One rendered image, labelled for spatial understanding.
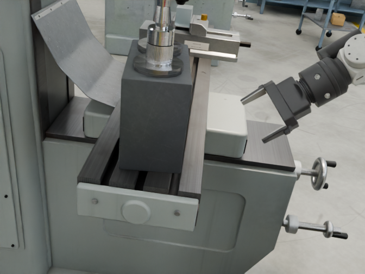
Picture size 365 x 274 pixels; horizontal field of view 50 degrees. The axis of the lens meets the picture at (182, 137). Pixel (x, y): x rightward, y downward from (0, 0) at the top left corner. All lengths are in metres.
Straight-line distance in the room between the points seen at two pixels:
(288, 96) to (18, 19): 0.69
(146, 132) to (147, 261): 0.86
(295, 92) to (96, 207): 0.48
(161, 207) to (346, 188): 2.09
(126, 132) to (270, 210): 0.72
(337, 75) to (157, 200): 0.45
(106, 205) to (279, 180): 0.65
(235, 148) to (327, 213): 1.34
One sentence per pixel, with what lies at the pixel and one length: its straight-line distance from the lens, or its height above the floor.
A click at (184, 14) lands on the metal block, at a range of 1.39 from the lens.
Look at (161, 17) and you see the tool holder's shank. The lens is 0.68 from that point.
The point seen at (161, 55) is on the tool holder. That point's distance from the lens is 0.69.
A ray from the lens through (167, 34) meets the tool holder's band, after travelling 0.68.
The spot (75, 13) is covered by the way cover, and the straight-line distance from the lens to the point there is 1.37.
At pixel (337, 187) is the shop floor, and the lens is 2.69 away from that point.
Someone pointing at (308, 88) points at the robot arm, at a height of 1.12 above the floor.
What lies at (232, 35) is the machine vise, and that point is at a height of 1.05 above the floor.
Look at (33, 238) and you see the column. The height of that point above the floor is 0.40.
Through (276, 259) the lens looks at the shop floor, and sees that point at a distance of 2.05.
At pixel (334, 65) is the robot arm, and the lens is 0.88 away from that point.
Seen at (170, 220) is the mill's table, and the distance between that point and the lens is 0.74.
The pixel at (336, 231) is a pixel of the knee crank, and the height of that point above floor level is 0.57.
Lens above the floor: 1.43
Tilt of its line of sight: 30 degrees down
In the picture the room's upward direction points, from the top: 7 degrees clockwise
